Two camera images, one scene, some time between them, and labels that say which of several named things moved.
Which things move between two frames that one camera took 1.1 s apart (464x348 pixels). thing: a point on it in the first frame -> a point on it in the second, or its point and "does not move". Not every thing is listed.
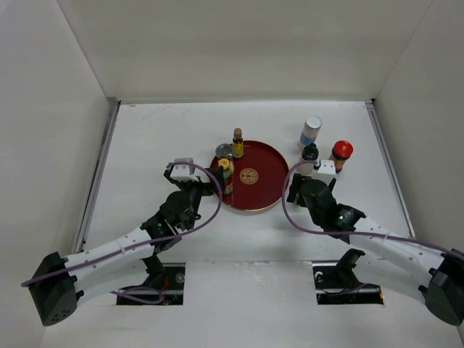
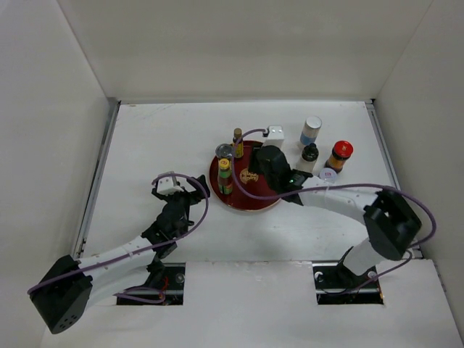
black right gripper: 301,201 -> 254,166
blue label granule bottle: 310,130 does not move
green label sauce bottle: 228,168 does not move
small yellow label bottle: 238,146 does not move
